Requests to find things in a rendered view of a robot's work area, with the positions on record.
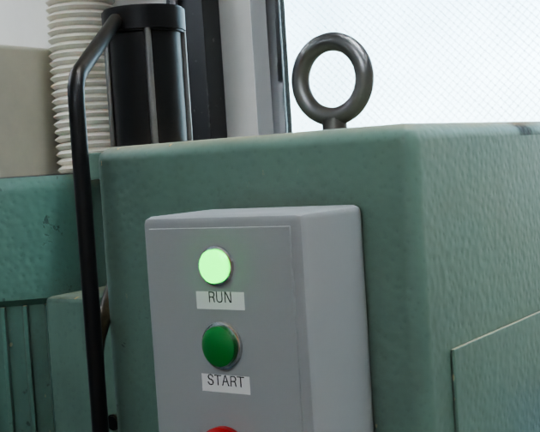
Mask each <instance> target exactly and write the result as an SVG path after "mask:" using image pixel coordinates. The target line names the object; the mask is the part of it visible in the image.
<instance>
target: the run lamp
mask: <svg viewBox="0 0 540 432"><path fill-rule="evenodd" d="M199 268H200V272H201V276H202V277H203V278H204V280H206V282H208V284H210V285H215V286H220V285H225V284H226V283H228V282H229V281H230V279H231V277H232V274H233V271H234V263H233V260H232V257H231V255H230V253H229V252H228V251H227V250H226V249H225V248H223V247H220V246H211V247H209V248H207V249H205V250H204V252H203V253H202V255H201V258H200V262H199Z"/></svg>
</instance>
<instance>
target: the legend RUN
mask: <svg viewBox="0 0 540 432"><path fill-rule="evenodd" d="M196 303H197V308H198V309H229V310H245V305H244V292H230V291H197V292H196Z"/></svg>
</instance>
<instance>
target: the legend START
mask: <svg viewBox="0 0 540 432"><path fill-rule="evenodd" d="M201 378H202V391H210V392H220V393H238V394H248V395H250V383H249V377H247V376H235V375H215V374H203V373H201Z"/></svg>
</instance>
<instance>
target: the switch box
mask: <svg viewBox="0 0 540 432"><path fill-rule="evenodd" d="M144 226H145V238H146V250H147V273H148V285H149V298H150V310H151V322H152V335H153V358H154V371H155V383H156V395H157V407H158V420H159V432H207V431H208V430H210V429H213V428H215V427H218V426H227V427H230V428H232V429H234V430H236V432H374V420H373V406H372V391H371V377H370V362H369V334H368V320H367V305H366V290H365V276H364V262H363V234H362V219H361V211H360V208H359V207H357V206H354V205H334V206H308V207H258V208H232V209H211V210H203V211H196V212H189V213H175V214H168V215H161V216H154V217H151V218H149V219H147V220H146V221H145V224H144ZM211 246H220V247H223V248H225V249H226V250H227V251H228V252H229V253H230V255H231V257H232V260H233V263H234V271H233V274H232V277H231V279H230V281H229V282H228V283H226V284H225V285H220V286H215V285H210V284H208V282H206V280H204V278H203V277H202V276H201V272H200V268H199V262H200V258H201V255H202V253H203V252H204V250H205V249H207V248H209V247H211ZM197 291H230V292H244V305H245V310H229V309H198V308H197V303H196V292H197ZM218 321H223V322H227V323H229V324H231V325H232V326H233V327H234V328H235V329H236V330H237V332H238V333H239V335H240V337H241V340H242V344H243V352H242V356H241V358H240V360H239V362H238V364H237V365H236V366H234V367H233V368H230V369H217V368H214V366H212V365H211V364H210V363H209V362H208V360H207V359H206V358H205V356H204V353H203V350H202V345H201V342H202V336H203V334H204V332H205V330H206V328H207V327H208V326H209V325H211V324H212V323H214V322H218ZM201 373H203V374H215V375H235V376H247V377H249V383H250V395H248V394H238V393H220V392H210V391H202V378H201Z"/></svg>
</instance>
